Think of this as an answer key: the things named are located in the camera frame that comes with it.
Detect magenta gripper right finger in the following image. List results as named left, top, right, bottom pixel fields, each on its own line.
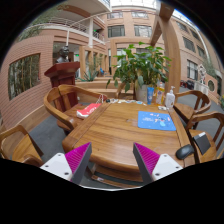
left=133, top=143, right=182, bottom=184

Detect white plant pot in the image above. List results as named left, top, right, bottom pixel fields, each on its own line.
left=135, top=84, right=148, bottom=102

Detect blue mouse pad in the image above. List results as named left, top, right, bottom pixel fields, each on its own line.
left=138, top=111, right=176, bottom=131

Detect yellow bottle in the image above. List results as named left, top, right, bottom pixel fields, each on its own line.
left=156, top=83, right=165, bottom=105

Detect dark bust statue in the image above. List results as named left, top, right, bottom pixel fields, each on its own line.
left=56, top=46, right=69, bottom=63

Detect green potted plant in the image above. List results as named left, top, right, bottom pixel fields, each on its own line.
left=107, top=44, right=171, bottom=91

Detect wooden chair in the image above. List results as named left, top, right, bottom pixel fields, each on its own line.
left=173, top=90, right=211, bottom=126
left=0, top=125, right=43, bottom=167
left=186, top=111, right=224, bottom=163
left=44, top=84, right=107, bottom=132

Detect wooden table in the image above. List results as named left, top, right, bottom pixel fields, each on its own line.
left=62, top=103, right=189, bottom=188

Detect wooden chair far right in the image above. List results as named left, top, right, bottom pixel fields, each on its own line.
left=173, top=90, right=211, bottom=126

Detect dark red wooden podium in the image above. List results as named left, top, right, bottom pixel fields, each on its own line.
left=44, top=61, right=81, bottom=111

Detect wooden chair far left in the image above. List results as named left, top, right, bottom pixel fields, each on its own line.
left=44, top=84, right=107, bottom=132

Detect white statue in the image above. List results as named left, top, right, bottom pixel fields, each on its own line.
left=198, top=64, right=206, bottom=84

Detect blue tube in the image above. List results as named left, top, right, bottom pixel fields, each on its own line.
left=147, top=87, right=154, bottom=105

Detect wooden chair near right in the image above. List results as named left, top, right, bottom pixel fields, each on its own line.
left=186, top=111, right=224, bottom=163

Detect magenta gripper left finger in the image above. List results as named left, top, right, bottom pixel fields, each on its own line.
left=41, top=142, right=92, bottom=185

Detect wooden chair near left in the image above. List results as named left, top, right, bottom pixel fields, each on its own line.
left=0, top=125, right=43, bottom=167

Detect small items on table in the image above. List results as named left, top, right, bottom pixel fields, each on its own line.
left=106, top=98, right=147, bottom=106

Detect black computer mouse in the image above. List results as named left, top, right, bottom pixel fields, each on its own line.
left=176, top=144, right=194, bottom=160

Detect wooden pillar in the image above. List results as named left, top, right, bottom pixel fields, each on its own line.
left=150, top=1, right=181, bottom=92

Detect red white package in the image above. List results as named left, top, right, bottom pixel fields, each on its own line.
left=76, top=103, right=100, bottom=119

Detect white pump bottle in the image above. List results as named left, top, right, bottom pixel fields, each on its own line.
left=165, top=86, right=175, bottom=108

